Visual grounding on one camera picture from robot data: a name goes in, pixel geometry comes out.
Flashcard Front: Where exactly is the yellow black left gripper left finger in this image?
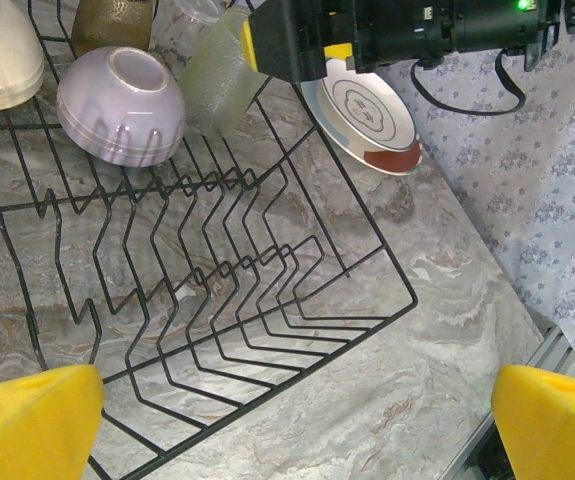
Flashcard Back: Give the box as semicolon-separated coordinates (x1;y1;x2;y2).
0;363;107;480

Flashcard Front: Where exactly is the black wire dish rack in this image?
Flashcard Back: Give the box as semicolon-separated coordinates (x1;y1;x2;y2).
0;0;421;480

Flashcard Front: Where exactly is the clear drinking glass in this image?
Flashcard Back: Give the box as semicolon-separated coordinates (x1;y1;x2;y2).
179;7;268;139

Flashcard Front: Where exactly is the blue beige red plate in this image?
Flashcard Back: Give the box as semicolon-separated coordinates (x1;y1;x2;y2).
300;74;424;176

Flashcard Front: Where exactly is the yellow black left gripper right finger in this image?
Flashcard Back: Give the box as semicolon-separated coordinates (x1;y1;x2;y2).
489;363;575;480

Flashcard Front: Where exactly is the clear plastic cup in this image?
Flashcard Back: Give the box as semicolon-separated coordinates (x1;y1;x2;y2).
154;0;223;56

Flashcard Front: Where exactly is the white plate green rim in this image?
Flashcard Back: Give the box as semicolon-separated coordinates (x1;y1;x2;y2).
316;57;417;154

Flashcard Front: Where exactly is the thin black wire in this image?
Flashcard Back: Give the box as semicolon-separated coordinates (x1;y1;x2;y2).
409;47;527;117

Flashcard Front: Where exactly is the lavender ceramic bowl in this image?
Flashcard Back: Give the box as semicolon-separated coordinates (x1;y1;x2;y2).
55;45;187;169

